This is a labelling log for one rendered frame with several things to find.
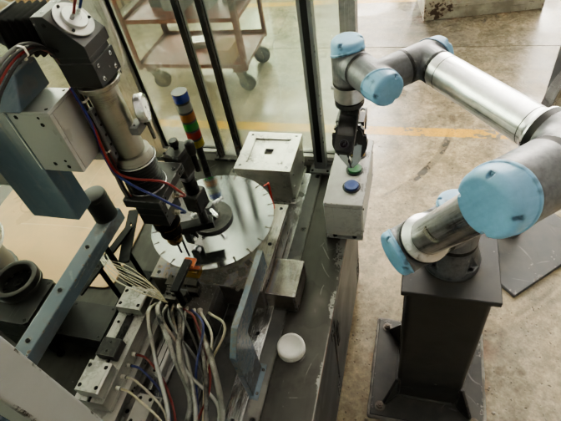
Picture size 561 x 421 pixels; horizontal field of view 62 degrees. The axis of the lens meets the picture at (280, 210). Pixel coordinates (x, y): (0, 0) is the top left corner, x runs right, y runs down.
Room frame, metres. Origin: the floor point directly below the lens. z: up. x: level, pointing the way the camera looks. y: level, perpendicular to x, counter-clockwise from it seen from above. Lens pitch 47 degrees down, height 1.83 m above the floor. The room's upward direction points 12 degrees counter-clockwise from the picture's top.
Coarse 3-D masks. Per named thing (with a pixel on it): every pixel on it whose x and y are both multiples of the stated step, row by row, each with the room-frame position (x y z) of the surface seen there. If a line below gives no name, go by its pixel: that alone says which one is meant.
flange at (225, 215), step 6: (216, 204) 0.89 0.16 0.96; (222, 204) 0.89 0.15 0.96; (216, 210) 0.85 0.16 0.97; (222, 210) 0.86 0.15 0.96; (228, 210) 0.86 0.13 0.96; (222, 216) 0.84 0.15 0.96; (228, 216) 0.84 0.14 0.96; (216, 222) 0.83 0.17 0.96; (222, 222) 0.82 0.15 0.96; (228, 222) 0.82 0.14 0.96; (216, 228) 0.81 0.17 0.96; (222, 228) 0.81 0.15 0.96; (210, 234) 0.80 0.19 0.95
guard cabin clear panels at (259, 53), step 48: (0, 0) 1.57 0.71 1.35; (48, 0) 1.51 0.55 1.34; (144, 0) 1.38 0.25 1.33; (192, 0) 1.33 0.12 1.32; (240, 0) 1.28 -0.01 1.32; (288, 0) 1.22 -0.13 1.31; (336, 0) 1.18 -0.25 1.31; (0, 48) 1.62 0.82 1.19; (144, 48) 1.41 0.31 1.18; (240, 48) 1.29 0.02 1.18; (288, 48) 1.23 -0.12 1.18; (192, 96) 1.37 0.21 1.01; (240, 96) 1.30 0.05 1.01; (288, 96) 1.24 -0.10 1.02; (240, 144) 1.32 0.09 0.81
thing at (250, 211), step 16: (224, 176) 1.01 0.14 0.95; (176, 192) 0.98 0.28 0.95; (208, 192) 0.96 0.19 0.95; (224, 192) 0.94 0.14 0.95; (240, 192) 0.93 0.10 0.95; (256, 192) 0.92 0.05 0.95; (240, 208) 0.87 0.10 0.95; (256, 208) 0.86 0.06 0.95; (272, 208) 0.85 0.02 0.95; (240, 224) 0.81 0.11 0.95; (256, 224) 0.80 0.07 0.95; (160, 240) 0.82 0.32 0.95; (208, 240) 0.78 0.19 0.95; (224, 240) 0.77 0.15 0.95; (240, 240) 0.76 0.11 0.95; (256, 240) 0.75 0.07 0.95; (176, 256) 0.75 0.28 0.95; (192, 256) 0.74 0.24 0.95; (208, 256) 0.73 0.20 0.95; (224, 256) 0.72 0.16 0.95; (240, 256) 0.71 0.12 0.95
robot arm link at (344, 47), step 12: (336, 36) 0.95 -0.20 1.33; (348, 36) 0.94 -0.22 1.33; (360, 36) 0.93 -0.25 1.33; (336, 48) 0.91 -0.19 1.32; (348, 48) 0.90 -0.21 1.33; (360, 48) 0.90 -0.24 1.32; (336, 60) 0.91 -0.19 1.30; (348, 60) 0.88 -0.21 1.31; (336, 72) 0.91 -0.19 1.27; (336, 84) 0.91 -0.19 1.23; (348, 84) 0.90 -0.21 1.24
